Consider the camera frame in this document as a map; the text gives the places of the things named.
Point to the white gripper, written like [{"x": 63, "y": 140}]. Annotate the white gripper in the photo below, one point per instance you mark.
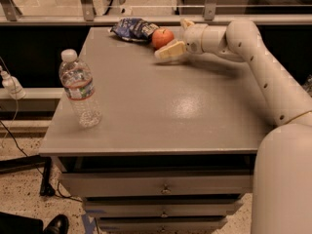
[{"x": 193, "y": 38}]

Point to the red apple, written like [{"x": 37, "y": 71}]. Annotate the red apple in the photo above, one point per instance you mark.
[{"x": 161, "y": 37}]

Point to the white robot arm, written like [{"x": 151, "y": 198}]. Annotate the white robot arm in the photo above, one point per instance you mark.
[{"x": 282, "y": 177}]

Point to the blue chip bag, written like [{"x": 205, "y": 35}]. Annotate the blue chip bag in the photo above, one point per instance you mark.
[{"x": 134, "y": 29}]

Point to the clear plastic water bottle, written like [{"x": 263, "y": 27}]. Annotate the clear plastic water bottle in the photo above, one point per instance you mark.
[{"x": 77, "y": 80}]

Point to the grey drawer cabinet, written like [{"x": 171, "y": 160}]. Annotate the grey drawer cabinet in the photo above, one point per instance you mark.
[{"x": 205, "y": 114}]

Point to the top grey drawer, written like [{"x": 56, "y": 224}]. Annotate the top grey drawer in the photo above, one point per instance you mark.
[{"x": 154, "y": 184}]

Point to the grey drawer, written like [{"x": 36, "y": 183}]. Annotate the grey drawer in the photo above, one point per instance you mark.
[
  {"x": 135, "y": 224},
  {"x": 163, "y": 208},
  {"x": 154, "y": 184}
]

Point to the metal railing with glass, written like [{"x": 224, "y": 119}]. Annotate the metal railing with glass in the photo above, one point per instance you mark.
[{"x": 105, "y": 12}]

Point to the middle grey drawer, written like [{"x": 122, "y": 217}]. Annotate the middle grey drawer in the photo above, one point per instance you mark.
[{"x": 163, "y": 208}]

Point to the bottom grey drawer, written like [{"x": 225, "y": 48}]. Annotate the bottom grey drawer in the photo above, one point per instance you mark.
[{"x": 135, "y": 224}]

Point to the black shoe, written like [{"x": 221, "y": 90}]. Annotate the black shoe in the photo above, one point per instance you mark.
[{"x": 58, "y": 225}]

